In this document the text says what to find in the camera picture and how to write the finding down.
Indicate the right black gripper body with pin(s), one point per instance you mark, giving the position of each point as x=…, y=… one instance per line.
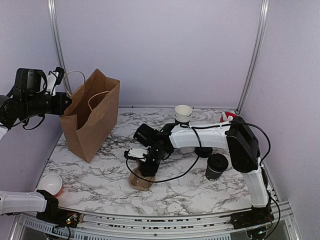
x=154, y=166

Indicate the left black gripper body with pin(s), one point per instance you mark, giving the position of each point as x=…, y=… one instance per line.
x=33, y=105

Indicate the brown paper bag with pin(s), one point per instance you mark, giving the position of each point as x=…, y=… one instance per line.
x=92, y=115

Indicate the brown cardboard cup carrier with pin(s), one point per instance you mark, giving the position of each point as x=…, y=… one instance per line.
x=139, y=182

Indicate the black plastic cup lid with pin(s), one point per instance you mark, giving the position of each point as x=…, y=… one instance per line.
x=217, y=162

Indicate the black paper coffee cup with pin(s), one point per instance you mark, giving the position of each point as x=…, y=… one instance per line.
x=212, y=174

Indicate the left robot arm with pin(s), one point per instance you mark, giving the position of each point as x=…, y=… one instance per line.
x=29, y=130

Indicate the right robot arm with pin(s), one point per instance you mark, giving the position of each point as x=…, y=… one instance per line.
x=224, y=144

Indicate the stack of paper cups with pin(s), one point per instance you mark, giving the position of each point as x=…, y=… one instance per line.
x=183, y=113

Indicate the red cylindrical container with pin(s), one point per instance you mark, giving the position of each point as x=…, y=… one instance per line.
x=227, y=117

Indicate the white and orange bowl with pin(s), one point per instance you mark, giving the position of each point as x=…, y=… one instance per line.
x=52, y=183

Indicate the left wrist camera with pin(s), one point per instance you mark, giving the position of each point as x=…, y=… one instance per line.
x=54, y=78

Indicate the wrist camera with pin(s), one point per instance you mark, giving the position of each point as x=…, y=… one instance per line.
x=136, y=154
x=54, y=78

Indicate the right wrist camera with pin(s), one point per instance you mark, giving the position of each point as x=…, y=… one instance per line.
x=136, y=154

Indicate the left aluminium frame post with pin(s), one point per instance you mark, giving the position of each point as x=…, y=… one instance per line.
x=53, y=19

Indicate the aluminium frame post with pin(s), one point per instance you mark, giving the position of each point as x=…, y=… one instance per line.
x=53, y=19
x=260, y=33

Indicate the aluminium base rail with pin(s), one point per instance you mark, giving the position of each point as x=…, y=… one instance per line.
x=215, y=226

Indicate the right aluminium frame post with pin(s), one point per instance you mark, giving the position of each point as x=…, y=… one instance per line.
x=260, y=33

